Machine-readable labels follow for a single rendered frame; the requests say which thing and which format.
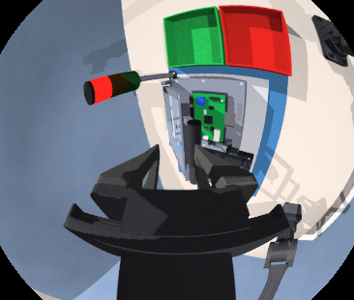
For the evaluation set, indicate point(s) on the green bin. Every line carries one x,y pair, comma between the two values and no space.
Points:
193,37

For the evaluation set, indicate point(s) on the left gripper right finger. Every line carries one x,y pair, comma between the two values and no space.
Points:
223,174

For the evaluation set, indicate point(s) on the red bin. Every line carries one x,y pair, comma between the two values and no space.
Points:
258,36

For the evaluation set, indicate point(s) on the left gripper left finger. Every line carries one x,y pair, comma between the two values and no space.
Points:
132,172

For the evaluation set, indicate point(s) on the green circuit board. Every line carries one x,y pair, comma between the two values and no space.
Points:
209,109

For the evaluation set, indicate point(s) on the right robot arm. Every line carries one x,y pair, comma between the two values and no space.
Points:
338,50

